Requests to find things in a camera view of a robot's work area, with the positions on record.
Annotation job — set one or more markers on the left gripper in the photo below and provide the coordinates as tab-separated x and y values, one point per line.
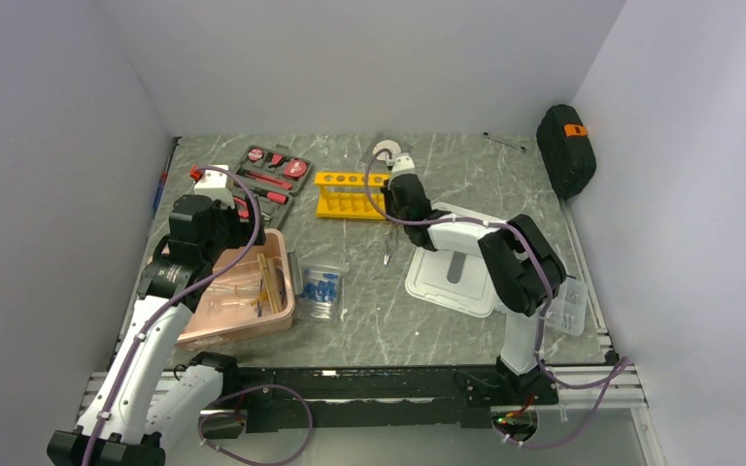
243	230

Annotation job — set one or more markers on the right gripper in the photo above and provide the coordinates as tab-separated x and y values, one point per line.
388	195

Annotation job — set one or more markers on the yellow test tube rack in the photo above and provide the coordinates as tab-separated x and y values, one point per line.
342	195

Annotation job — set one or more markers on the bag of plastic pipettes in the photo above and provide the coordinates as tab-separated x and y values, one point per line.
230	294

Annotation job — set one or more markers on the wooden test tube clamp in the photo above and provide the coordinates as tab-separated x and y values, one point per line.
270	276

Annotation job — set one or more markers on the pink plastic bin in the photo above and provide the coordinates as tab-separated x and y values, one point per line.
206	330

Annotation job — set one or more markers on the yellow rubber tubing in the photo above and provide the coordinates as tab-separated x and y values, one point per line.
260	298

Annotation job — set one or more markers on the bag of blue caps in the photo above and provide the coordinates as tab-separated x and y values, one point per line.
321	295

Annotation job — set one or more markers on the blue safety glasses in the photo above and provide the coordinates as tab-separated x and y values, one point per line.
265	307

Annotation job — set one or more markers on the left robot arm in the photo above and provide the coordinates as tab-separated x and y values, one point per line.
112	430

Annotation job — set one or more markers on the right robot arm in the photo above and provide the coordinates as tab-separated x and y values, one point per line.
525	271

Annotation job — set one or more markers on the red utility knife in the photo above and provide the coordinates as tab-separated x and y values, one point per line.
262	178

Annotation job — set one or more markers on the red electrical tape roll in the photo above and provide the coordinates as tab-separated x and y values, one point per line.
255	154

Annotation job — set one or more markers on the grey tool case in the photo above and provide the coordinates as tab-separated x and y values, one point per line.
275	176

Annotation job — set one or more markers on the white bin lid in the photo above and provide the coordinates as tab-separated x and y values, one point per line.
455	274

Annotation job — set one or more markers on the silver wrench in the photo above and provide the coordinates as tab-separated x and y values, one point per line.
488	136

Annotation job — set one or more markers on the red tape measure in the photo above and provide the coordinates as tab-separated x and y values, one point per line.
295	169

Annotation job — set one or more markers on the black tool case orange latch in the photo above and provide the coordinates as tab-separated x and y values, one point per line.
566	150

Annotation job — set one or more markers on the clear plastic box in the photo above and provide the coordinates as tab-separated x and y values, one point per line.
568	311

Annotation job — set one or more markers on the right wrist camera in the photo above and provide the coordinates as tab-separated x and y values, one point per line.
400	164

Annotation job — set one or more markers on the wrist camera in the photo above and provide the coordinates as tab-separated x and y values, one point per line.
213	184
400	164

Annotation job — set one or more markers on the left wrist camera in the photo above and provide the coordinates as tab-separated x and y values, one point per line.
213	184

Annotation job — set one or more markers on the wire gauze with white centre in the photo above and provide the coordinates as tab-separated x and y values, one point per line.
375	158

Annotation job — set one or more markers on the red handled screwdriver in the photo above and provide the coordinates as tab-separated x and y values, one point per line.
270	195

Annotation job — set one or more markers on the blue red screwdriver by wall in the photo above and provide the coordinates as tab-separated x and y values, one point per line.
161	183

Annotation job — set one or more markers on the grey bin latch handle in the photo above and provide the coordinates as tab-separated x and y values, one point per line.
296	272

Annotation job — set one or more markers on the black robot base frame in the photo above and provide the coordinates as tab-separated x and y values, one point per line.
271	399

